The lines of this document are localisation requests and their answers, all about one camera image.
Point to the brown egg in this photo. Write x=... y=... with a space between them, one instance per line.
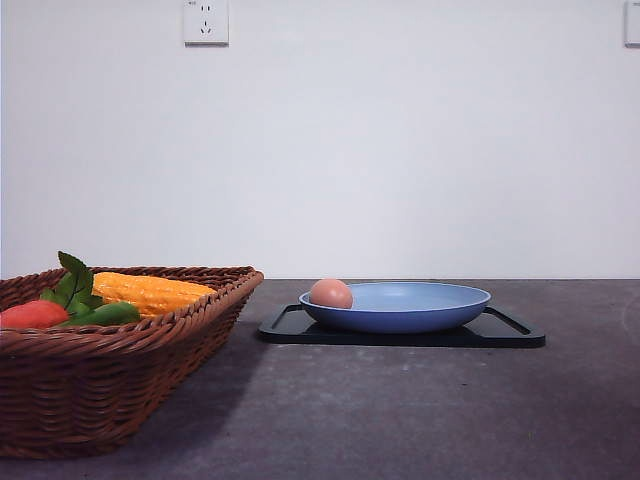
x=331 y=292

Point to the red tomato with leaves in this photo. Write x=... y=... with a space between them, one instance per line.
x=70 y=294

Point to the blue plate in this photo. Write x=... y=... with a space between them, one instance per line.
x=401 y=308

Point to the white wall switch plate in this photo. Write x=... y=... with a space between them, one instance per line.
x=632 y=20

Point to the green pepper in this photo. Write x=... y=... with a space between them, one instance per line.
x=118 y=313

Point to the white wall socket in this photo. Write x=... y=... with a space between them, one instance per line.
x=206 y=23

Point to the brown wicker basket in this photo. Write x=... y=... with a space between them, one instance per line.
x=71 y=391

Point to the black tray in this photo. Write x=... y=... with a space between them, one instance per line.
x=498 y=327

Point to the yellow corn cob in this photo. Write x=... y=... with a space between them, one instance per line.
x=150 y=296

